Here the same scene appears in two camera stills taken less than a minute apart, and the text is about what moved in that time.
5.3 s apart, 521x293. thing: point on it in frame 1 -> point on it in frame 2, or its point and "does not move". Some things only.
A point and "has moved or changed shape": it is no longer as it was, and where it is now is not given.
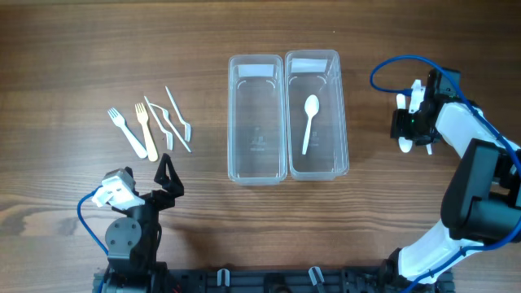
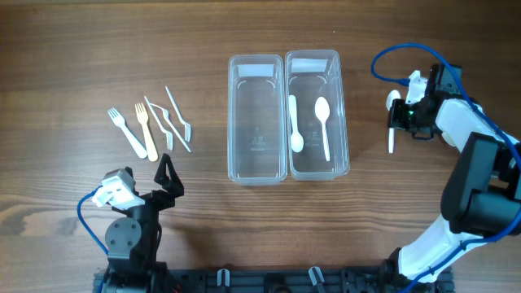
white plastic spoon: [311, 107] -> [321, 109]
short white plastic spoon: [400, 101] has moved or changed shape
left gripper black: [172, 185] does not move
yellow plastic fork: [142, 116] does not move
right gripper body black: [407, 124] does not move
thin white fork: [187, 129] does not move
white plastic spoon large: [405, 145] -> [392, 95]
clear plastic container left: [256, 111] does not move
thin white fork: [168, 133] does not move
